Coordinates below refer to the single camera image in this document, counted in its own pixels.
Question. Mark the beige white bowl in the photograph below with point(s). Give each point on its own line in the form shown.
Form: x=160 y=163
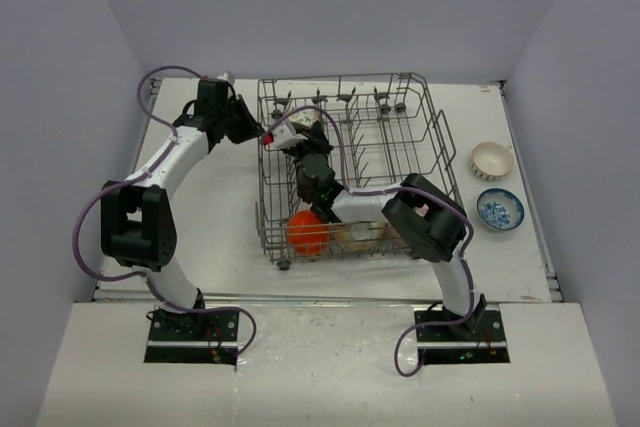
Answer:
x=491 y=161

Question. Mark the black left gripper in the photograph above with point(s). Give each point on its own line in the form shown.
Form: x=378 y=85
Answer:
x=249 y=129

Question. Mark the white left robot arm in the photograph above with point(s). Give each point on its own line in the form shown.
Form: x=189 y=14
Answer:
x=137 y=224

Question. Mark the blue patterned bowl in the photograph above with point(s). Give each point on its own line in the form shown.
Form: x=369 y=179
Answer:
x=500 y=209

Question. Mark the floral white bowl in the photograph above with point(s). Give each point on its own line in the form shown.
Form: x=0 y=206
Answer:
x=305 y=118

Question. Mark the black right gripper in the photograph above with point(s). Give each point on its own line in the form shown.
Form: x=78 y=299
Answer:
x=317 y=140

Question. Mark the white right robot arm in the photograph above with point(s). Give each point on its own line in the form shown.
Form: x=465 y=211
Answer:
x=433 y=226

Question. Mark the orange bowl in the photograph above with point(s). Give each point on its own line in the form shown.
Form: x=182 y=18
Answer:
x=307 y=234

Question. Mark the yellow rimmed white bowl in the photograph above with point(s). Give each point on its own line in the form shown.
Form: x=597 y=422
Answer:
x=358 y=237

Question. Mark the pink rimmed white bowl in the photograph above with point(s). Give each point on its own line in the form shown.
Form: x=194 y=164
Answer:
x=394 y=237

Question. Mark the grey wire dish rack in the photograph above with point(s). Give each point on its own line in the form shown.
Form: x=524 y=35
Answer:
x=382 y=127

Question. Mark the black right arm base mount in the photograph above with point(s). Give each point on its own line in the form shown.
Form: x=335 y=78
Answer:
x=485 y=344

